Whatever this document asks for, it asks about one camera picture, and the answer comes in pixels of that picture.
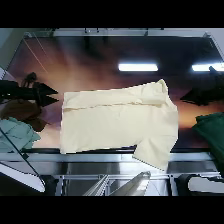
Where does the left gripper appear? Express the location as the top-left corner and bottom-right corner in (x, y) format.
(21, 81), (61, 108)

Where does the cream T-shirt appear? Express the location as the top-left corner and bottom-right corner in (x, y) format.
(59, 78), (180, 171)

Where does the brown garment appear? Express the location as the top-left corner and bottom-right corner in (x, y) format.
(0, 99), (48, 133)

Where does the pale green garment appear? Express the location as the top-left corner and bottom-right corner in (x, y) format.
(0, 116), (42, 154)

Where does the dark green garment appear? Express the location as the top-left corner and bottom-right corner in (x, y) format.
(191, 112), (224, 178)

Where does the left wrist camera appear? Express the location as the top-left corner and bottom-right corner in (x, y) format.
(20, 71), (38, 88)

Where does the black cable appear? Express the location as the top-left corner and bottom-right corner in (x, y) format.
(0, 127), (47, 188)

